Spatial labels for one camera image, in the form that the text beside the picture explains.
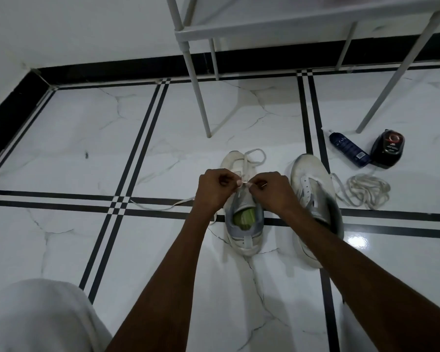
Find black shoe polish container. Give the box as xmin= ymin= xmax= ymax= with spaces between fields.
xmin=369 ymin=129 xmax=407 ymax=169

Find person's right forearm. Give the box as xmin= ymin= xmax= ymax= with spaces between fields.
xmin=286 ymin=203 xmax=440 ymax=352

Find white shorts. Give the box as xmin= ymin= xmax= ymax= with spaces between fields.
xmin=0 ymin=278 xmax=112 ymax=352

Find white shoelace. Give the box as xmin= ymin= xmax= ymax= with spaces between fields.
xmin=330 ymin=172 xmax=392 ymax=211
xmin=129 ymin=148 xmax=267 ymax=225

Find person's left forearm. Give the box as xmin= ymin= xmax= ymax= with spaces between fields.
xmin=106 ymin=210 xmax=224 ymax=352

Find grey metal shelf rack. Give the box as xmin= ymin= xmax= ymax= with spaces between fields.
xmin=165 ymin=0 xmax=440 ymax=139

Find white sneaker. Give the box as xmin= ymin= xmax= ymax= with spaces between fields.
xmin=220 ymin=150 xmax=265 ymax=257
xmin=289 ymin=154 xmax=345 ymax=270

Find person's right hand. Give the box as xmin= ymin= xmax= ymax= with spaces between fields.
xmin=248 ymin=171 xmax=302 ymax=220

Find person's left hand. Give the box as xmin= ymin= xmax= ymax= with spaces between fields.
xmin=192 ymin=168 xmax=242 ymax=220

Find dark blue spray bottle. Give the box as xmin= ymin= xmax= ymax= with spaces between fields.
xmin=328 ymin=130 xmax=372 ymax=168

